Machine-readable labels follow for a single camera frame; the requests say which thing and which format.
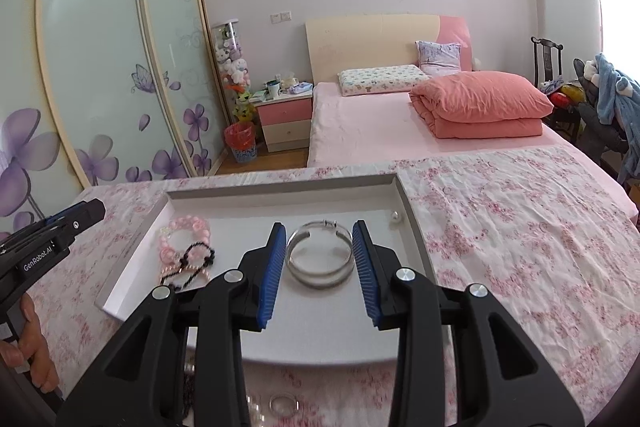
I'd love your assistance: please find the grey chair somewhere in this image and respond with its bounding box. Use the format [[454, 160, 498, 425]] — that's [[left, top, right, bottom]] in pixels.
[[570, 57, 631, 158]]

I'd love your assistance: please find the white patterned pillow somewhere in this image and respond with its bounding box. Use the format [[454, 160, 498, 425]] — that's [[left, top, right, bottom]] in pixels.
[[337, 64, 433, 96]]

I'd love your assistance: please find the person's left hand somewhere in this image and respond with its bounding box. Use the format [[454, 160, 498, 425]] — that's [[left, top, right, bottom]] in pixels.
[[0, 294, 61, 395]]

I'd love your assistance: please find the white pearl bracelet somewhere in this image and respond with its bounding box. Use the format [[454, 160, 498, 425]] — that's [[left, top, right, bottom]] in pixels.
[[247, 394, 266, 427]]

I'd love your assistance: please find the sliding glass flower wardrobe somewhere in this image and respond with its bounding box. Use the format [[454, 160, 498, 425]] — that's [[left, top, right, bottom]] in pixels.
[[0, 0, 231, 238]]

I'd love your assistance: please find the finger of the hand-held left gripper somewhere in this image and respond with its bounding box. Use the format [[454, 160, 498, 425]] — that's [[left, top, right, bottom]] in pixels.
[[50, 199, 107, 250], [25, 203, 86, 233]]

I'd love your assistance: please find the pink flower bead bracelet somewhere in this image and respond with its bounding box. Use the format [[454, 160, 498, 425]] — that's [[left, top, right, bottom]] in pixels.
[[157, 216, 211, 275]]

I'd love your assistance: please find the cream and pink headboard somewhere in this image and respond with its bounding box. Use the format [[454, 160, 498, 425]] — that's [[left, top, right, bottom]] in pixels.
[[305, 13, 473, 84]]

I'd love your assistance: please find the black cord bracelet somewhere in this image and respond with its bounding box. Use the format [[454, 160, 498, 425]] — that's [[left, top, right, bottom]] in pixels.
[[172, 244, 217, 290]]

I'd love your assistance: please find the plush toy display column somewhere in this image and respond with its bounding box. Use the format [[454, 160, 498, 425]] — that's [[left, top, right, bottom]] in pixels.
[[211, 21, 253, 125]]

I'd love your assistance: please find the folded salmon quilt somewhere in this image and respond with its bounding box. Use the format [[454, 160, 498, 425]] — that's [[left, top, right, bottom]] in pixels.
[[409, 72, 555, 139]]

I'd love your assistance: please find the blue basket with red bag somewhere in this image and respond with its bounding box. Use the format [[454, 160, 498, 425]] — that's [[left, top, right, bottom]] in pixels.
[[223, 122, 259, 164]]

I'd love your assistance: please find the colourful toys pile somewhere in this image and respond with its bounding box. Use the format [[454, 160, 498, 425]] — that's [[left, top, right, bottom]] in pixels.
[[542, 79, 583, 108]]

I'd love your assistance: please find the thin silver clasp bangle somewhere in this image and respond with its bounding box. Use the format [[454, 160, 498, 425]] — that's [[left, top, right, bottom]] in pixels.
[[284, 218, 357, 292]]

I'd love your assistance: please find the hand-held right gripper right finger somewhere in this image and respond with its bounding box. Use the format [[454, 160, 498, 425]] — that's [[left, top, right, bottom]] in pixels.
[[351, 219, 586, 427]]

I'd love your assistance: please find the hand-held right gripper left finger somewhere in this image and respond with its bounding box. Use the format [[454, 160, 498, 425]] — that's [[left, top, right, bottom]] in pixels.
[[55, 222, 288, 427]]

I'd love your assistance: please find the pink pearl bracelet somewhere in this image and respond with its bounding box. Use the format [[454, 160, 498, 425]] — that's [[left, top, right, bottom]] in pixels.
[[160, 264, 211, 288]]

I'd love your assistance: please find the pink bed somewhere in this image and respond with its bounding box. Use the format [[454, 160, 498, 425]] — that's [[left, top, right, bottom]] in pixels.
[[306, 72, 626, 198]]

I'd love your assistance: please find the dark wooden chair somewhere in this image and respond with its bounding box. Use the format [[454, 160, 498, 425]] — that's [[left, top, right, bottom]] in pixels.
[[531, 37, 583, 142]]

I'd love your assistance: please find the grey shallow box tray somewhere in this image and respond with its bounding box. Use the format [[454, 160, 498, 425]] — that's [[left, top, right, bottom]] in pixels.
[[102, 172, 453, 365]]

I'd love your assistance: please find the pink and cream nightstand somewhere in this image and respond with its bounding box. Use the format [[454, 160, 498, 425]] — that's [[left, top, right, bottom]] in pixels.
[[251, 87, 315, 152]]

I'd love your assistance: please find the chair with blue clothes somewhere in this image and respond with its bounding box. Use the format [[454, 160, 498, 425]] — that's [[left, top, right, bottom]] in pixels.
[[582, 53, 640, 182]]

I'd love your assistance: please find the purple floral pillow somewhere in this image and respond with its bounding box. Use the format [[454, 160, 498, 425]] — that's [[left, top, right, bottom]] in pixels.
[[415, 40, 462, 75]]

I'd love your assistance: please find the silver ring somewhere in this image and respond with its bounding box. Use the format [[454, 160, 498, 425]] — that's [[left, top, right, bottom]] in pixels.
[[269, 393, 299, 418]]

